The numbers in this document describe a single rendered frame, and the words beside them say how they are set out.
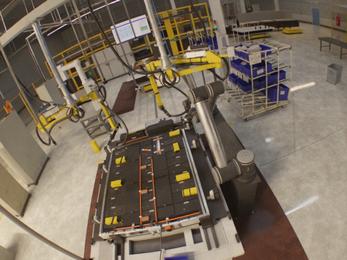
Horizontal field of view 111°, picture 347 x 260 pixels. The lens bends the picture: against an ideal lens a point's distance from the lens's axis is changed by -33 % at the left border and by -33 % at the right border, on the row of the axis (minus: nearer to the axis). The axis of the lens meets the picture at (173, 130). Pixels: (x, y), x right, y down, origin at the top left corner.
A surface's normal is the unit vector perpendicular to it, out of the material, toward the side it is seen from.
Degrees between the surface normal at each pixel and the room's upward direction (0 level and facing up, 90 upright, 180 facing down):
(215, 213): 0
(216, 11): 90
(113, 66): 90
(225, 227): 0
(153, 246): 0
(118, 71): 90
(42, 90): 90
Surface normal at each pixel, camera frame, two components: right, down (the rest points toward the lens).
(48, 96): 0.13, 0.57
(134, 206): -0.26, -0.77
